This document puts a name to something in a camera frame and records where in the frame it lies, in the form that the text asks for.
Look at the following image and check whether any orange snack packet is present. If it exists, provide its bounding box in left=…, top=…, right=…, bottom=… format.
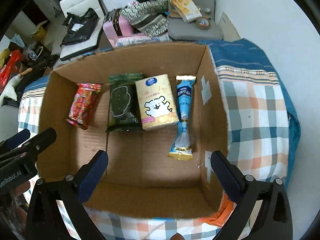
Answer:
left=199, top=192, right=236, bottom=228

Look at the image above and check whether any red snack packet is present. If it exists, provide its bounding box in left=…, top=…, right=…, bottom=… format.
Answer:
left=66, top=83, right=101, bottom=130

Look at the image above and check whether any blue ice cream wrapper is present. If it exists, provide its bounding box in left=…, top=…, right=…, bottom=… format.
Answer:
left=168, top=75, right=196, bottom=161

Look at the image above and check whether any green snack packet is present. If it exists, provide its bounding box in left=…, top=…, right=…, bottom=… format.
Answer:
left=106, top=73, right=143, bottom=133

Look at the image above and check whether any yellow tissue pack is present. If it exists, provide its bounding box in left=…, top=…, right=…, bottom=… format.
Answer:
left=135, top=74, right=179, bottom=131

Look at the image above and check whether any white goose plush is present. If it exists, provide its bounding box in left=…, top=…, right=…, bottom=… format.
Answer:
left=0, top=68, right=33, bottom=107

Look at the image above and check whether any plaid checkered tablecloth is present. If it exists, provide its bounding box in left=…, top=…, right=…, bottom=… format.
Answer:
left=19, top=62, right=289, bottom=239

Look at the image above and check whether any red plastic bag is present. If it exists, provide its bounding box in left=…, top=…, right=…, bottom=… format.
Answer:
left=1, top=50, right=22, bottom=88

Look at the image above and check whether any yellow cloth pile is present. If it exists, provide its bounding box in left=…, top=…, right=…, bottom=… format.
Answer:
left=0, top=48, right=11, bottom=68

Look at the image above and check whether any yellow bin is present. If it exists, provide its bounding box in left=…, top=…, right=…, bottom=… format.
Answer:
left=30, top=20, right=48, bottom=42

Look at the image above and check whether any open cardboard box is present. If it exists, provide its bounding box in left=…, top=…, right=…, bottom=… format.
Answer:
left=37, top=42, right=228, bottom=219

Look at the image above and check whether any black plastic bag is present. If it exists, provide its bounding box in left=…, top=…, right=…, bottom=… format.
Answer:
left=60, top=8, right=99, bottom=46

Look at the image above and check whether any blue bed sheet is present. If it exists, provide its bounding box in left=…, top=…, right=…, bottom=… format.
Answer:
left=22, top=38, right=302, bottom=188

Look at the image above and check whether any pink suitcase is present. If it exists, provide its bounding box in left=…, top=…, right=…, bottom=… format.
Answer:
left=103, top=8, right=135, bottom=47

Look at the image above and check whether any white leather chair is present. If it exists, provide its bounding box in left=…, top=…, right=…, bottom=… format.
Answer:
left=60, top=0, right=105, bottom=61

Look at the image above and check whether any floral blue white bag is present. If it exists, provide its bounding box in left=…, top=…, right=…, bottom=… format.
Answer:
left=109, top=33, right=172, bottom=48

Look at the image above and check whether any black white patterned bag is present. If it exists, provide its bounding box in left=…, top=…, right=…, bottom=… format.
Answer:
left=120, top=0, right=169, bottom=37

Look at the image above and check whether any tape roll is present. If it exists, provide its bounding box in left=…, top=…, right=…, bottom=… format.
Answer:
left=195, top=17, right=211, bottom=30

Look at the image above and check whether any yellow snack box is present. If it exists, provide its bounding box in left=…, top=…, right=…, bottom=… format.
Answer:
left=169, top=0, right=202, bottom=23

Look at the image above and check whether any grey padded chair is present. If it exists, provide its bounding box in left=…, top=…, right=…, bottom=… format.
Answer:
left=168, top=0, right=223, bottom=41

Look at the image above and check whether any white board against wall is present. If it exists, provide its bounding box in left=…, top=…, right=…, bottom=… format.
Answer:
left=218, top=12, right=241, bottom=42

